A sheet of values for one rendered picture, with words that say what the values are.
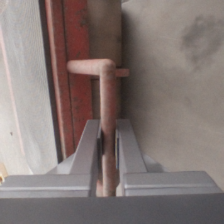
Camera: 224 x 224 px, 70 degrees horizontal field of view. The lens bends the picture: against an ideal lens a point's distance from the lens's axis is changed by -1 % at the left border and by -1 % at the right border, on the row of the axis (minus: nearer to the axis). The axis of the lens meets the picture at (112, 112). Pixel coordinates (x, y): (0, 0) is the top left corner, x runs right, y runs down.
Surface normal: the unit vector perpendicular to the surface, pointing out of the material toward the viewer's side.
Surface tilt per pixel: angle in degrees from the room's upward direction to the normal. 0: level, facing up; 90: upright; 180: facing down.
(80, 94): 90
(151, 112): 0
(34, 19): 0
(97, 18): 65
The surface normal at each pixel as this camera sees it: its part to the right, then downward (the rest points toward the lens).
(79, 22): 0.65, 0.22
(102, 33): 0.46, 0.25
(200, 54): -0.76, 0.20
